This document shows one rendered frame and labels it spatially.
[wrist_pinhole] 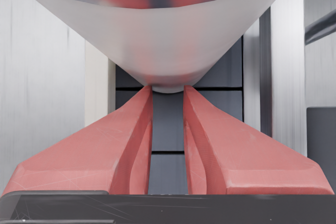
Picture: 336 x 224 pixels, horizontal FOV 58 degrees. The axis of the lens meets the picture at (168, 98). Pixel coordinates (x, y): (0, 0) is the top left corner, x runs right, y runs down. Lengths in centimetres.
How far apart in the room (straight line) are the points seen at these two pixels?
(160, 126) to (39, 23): 13
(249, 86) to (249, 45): 3
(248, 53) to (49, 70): 15
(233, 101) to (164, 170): 6
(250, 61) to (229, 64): 1
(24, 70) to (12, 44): 2
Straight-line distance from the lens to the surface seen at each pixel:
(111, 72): 16
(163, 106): 18
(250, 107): 19
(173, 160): 19
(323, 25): 21
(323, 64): 26
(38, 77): 26
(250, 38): 20
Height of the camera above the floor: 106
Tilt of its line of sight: 88 degrees down
